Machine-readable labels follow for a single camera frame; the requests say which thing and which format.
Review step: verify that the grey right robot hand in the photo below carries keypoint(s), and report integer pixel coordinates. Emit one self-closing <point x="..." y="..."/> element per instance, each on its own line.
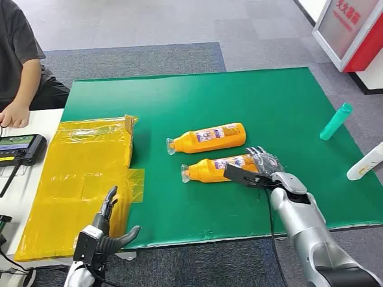
<point x="270" y="164"/>

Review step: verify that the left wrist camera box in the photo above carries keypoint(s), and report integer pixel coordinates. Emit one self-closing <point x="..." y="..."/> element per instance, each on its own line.
<point x="87" y="243"/>

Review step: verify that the black handheld controller with screen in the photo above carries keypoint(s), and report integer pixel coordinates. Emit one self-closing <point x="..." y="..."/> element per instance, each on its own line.
<point x="28" y="148"/>

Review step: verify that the black device at table edge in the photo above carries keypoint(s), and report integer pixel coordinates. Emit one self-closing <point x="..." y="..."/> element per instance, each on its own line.
<point x="3" y="229"/>

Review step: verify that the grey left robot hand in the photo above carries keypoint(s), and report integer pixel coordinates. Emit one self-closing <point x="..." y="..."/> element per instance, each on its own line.
<point x="106" y="222"/>

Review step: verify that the white object with black trim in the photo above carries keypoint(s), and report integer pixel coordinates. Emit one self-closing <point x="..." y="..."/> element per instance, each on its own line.
<point x="20" y="278"/>

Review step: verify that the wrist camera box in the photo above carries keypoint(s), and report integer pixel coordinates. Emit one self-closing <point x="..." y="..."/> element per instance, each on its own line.
<point x="239" y="174"/>
<point x="87" y="243"/>

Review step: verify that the white table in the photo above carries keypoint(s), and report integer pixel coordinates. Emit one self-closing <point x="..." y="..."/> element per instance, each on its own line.
<point x="32" y="122"/>

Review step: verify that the teal bottle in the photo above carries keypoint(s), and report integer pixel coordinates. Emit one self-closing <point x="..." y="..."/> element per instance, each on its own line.
<point x="335" y="122"/>

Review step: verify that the red white display stand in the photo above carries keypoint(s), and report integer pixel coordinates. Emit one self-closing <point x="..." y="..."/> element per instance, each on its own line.
<point x="344" y="27"/>

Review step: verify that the yellow taped cardboard box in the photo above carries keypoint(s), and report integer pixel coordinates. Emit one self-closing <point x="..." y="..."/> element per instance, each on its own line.
<point x="78" y="174"/>

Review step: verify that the person's hand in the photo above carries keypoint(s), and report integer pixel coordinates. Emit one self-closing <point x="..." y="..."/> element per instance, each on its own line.
<point x="13" y="115"/>

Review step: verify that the orange bottle clear cap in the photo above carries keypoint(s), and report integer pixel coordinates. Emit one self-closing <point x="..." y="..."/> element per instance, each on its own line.
<point x="206" y="171"/>
<point x="209" y="139"/>

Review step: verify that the person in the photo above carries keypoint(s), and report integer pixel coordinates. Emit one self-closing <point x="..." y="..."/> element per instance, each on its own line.
<point x="13" y="39"/>

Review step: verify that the green mat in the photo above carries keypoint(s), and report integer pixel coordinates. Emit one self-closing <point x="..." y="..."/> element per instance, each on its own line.
<point x="209" y="95"/>

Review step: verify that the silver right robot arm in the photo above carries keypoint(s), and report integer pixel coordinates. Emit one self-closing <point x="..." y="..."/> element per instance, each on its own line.
<point x="311" y="233"/>

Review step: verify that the person's forearm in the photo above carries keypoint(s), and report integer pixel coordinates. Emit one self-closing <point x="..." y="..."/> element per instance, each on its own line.
<point x="27" y="83"/>

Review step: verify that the white bottle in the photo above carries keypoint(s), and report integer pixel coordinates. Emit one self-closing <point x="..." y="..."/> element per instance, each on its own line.
<point x="365" y="163"/>

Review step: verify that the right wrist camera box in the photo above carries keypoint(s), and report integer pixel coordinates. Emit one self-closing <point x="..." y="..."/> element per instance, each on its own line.
<point x="239" y="174"/>

